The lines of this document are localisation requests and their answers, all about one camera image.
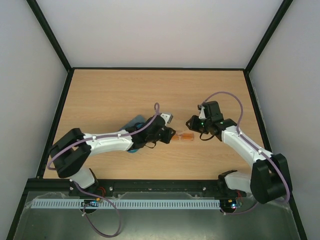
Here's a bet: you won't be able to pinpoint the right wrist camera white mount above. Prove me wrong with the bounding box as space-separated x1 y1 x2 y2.
197 104 206 120

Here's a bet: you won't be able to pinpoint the orange sunglasses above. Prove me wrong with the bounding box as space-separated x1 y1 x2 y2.
172 133 194 141

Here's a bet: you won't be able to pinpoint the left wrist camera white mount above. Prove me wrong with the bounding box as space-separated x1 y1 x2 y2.
160 113 173 125

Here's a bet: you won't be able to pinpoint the blue transparent glasses case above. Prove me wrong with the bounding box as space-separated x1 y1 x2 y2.
127 149 139 153

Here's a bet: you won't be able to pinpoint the light blue slotted cable duct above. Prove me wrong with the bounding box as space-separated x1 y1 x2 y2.
30 199 221 210

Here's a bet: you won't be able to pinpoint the green glasses case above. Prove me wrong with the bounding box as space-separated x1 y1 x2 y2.
120 114 146 131

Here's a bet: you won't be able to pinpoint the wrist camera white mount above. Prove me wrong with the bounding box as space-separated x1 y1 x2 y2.
160 113 173 125
197 104 206 120

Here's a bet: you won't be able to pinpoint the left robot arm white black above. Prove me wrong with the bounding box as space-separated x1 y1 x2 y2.
47 113 176 189

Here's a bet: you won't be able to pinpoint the black metal frame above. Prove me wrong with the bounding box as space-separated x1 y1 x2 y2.
6 0 292 240

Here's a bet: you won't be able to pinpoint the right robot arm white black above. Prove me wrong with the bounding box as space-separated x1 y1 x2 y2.
186 101 293 204

